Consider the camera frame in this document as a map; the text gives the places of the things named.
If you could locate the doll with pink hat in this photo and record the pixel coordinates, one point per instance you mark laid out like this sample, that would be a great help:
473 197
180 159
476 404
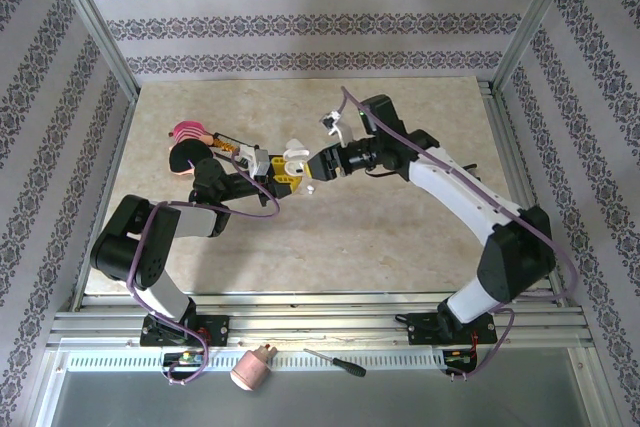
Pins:
187 129

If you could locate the grey metal sheet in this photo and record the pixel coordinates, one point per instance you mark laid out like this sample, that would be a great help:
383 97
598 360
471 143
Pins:
350 402

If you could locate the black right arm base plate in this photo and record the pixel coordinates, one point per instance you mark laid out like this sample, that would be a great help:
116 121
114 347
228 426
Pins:
422 329

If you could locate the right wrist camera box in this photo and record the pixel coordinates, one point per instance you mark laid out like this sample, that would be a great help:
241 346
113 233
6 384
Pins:
345 132

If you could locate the pink cylinder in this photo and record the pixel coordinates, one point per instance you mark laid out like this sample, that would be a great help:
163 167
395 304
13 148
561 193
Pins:
250 369

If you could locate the aluminium side rail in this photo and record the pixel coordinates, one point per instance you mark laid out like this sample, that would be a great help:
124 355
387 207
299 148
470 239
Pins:
497 112
119 147

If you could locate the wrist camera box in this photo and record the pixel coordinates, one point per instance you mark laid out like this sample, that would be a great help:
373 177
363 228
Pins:
345 132
257 162

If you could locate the left electronics board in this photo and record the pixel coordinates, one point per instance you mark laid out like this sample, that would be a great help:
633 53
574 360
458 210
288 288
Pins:
187 358

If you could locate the aluminium frame post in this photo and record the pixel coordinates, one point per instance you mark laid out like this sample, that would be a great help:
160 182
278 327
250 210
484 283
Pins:
101 32
536 22

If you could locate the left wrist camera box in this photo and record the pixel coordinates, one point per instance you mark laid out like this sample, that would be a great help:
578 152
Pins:
257 162

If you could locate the small white earbud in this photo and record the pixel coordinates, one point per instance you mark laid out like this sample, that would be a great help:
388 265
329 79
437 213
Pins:
309 190

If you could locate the electronics board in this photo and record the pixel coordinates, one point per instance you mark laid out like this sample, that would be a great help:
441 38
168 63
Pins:
457 359
187 358

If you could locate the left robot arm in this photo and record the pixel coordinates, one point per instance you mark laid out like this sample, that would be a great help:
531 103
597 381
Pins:
125 247

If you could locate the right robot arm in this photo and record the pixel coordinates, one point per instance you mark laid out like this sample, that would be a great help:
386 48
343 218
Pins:
515 257

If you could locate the aluminium frame rail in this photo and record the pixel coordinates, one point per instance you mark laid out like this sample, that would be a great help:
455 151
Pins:
325 322

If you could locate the right electronics board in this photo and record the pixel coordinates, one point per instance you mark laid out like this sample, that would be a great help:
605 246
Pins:
457 359

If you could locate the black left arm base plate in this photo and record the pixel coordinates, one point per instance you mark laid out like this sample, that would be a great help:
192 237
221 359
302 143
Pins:
217 329

